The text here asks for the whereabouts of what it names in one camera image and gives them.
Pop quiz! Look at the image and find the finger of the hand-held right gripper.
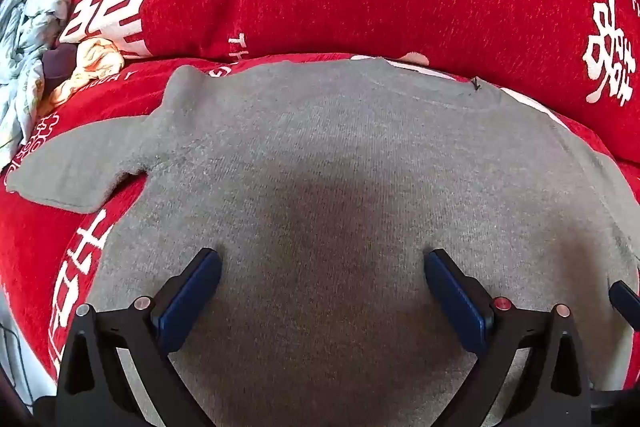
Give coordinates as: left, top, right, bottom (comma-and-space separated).
609, 279, 640, 333

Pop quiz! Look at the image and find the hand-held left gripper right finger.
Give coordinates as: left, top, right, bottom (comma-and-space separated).
424, 249, 593, 427

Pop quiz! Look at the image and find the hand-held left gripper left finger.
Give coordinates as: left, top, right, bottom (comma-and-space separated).
54, 248, 223, 427

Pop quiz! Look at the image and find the grey knit sweater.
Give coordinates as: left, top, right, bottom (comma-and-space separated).
5, 57, 640, 427

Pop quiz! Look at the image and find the red printed sofa seat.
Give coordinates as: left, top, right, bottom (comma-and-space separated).
0, 52, 640, 383

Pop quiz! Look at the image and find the orange crumpled cloth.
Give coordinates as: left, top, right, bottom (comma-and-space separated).
37, 38, 126, 118

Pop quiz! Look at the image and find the dark purple cloth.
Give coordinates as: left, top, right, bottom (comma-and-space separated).
42, 44, 79, 82

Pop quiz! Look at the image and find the light blue crumpled cloth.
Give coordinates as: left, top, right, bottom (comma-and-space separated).
0, 0, 72, 162

